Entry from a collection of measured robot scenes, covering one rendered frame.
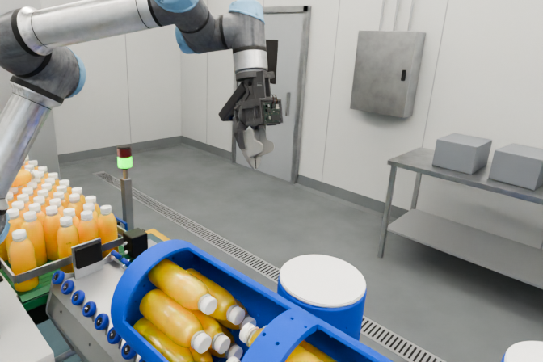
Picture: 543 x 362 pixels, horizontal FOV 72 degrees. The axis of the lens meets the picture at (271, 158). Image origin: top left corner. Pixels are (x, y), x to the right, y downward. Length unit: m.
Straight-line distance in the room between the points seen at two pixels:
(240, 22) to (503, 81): 3.20
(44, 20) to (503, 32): 3.50
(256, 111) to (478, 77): 3.21
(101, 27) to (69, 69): 0.23
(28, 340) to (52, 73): 0.57
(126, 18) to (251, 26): 0.25
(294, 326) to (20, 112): 0.76
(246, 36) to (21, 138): 0.57
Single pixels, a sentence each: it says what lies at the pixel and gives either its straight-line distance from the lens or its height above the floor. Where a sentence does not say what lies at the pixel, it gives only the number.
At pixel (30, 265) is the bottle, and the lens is 1.54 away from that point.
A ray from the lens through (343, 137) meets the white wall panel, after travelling 4.47.
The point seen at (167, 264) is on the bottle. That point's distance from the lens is 1.03.
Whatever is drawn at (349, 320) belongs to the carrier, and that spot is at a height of 0.98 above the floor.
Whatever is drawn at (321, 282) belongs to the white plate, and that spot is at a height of 1.04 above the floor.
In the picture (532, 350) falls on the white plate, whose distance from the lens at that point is 1.26.
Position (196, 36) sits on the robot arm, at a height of 1.75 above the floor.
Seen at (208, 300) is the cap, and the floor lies 1.18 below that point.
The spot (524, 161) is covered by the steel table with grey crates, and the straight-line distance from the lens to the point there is 3.10.
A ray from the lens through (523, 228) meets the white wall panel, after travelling 4.03.
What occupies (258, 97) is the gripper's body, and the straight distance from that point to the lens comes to 0.81.
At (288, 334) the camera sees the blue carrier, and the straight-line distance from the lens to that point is 0.77.
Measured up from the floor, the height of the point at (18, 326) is 1.15.
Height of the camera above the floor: 1.74
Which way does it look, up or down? 17 degrees down
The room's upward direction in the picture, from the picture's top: 3 degrees clockwise
